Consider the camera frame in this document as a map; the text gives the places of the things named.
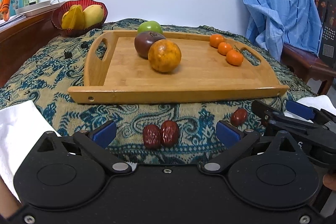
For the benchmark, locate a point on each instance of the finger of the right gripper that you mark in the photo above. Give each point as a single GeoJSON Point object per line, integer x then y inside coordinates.
{"type": "Point", "coordinates": [310, 113]}
{"type": "Point", "coordinates": [266, 112]}

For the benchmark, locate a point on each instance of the red jujube date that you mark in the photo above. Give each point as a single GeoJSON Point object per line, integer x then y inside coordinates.
{"type": "Point", "coordinates": [239, 117]}
{"type": "Point", "coordinates": [170, 133]}
{"type": "Point", "coordinates": [151, 136]}

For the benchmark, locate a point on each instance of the red fruit bowl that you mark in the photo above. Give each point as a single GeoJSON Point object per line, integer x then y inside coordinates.
{"type": "Point", "coordinates": [59, 12]}

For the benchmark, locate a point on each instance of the blue checked cloth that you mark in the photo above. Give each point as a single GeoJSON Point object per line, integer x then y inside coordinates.
{"type": "Point", "coordinates": [273, 23]}

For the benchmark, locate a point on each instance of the wooden sideboard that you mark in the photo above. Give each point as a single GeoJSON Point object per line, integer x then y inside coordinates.
{"type": "Point", "coordinates": [23, 39]}

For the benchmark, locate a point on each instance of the yellow mango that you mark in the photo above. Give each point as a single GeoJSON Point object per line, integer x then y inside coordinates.
{"type": "Point", "coordinates": [93, 14]}

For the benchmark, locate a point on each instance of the mandarin with stem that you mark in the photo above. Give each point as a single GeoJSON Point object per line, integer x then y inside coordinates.
{"type": "Point", "coordinates": [234, 57]}

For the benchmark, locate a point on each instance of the middle mandarin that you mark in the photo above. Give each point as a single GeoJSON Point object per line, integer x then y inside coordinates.
{"type": "Point", "coordinates": [224, 48]}

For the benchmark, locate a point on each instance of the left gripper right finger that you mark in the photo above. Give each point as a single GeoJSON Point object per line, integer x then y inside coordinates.
{"type": "Point", "coordinates": [238, 144]}

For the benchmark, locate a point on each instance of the large orange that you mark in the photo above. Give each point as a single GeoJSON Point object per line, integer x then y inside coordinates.
{"type": "Point", "coordinates": [164, 56]}

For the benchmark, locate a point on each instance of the white flat box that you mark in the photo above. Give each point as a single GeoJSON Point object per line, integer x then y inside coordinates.
{"type": "Point", "coordinates": [35, 9]}

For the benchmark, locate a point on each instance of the wooden serving tray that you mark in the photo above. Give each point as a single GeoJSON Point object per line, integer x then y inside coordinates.
{"type": "Point", "coordinates": [114, 73]}

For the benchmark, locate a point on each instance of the orange handled tool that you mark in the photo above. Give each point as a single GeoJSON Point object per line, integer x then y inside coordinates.
{"type": "Point", "coordinates": [5, 10]}

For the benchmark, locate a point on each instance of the far mandarin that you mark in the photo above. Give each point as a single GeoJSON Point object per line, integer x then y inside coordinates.
{"type": "Point", "coordinates": [216, 39]}

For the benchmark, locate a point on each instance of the white towel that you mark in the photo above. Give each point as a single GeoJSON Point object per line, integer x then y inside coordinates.
{"type": "Point", "coordinates": [319, 102]}
{"type": "Point", "coordinates": [21, 126]}

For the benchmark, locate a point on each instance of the dark patterned cabinet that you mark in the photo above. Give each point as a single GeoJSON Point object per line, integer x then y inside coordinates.
{"type": "Point", "coordinates": [326, 11]}

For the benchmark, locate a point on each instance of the dark purple round fruit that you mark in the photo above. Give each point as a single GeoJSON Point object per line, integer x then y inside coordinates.
{"type": "Point", "coordinates": [143, 42]}

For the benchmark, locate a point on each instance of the white towel right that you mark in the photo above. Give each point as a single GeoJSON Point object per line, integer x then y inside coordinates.
{"type": "Point", "coordinates": [319, 102]}

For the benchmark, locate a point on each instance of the white towel left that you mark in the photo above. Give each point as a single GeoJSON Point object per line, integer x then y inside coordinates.
{"type": "Point", "coordinates": [21, 126]}

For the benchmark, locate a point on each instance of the green apple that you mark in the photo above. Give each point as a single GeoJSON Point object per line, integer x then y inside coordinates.
{"type": "Point", "coordinates": [150, 26]}

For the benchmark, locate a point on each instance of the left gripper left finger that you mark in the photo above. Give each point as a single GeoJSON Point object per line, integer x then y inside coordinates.
{"type": "Point", "coordinates": [95, 143]}

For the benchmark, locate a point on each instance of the yellow starfruit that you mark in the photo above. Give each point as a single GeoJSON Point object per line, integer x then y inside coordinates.
{"type": "Point", "coordinates": [73, 18]}

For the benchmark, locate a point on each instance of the dark wooden side table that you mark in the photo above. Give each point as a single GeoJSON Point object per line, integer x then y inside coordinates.
{"type": "Point", "coordinates": [307, 66]}

